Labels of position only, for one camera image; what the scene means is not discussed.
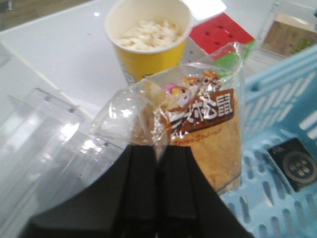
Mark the clear acrylic shelf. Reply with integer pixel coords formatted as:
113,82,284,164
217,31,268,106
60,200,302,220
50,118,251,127
0,88,122,238
257,0,317,58

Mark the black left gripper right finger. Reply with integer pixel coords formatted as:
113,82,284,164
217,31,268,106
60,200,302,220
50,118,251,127
158,146,197,223

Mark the clear acrylic right shelf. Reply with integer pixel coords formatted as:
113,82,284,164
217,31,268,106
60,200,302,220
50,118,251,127
257,0,317,58

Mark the light blue plastic basket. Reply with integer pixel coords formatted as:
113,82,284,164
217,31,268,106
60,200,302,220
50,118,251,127
221,47,317,238

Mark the small yellow snack box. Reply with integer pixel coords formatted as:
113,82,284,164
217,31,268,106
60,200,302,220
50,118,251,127
261,13,317,57

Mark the clear acrylic left shelf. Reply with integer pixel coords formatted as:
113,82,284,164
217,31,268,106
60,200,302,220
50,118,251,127
0,88,122,238

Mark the packaged bread clear wrapper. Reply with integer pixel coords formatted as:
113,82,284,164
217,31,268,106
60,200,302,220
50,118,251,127
91,42,250,193

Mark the red green puzzle cube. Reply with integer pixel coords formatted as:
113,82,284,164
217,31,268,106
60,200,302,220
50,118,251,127
182,13,255,69

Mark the yellow paper popcorn cup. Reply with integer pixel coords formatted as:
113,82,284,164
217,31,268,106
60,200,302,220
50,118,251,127
104,0,193,82

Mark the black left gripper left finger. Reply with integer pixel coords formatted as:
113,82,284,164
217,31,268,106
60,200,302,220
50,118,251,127
124,146,157,223

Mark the black tissue pack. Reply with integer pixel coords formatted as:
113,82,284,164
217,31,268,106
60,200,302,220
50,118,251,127
267,138,317,192

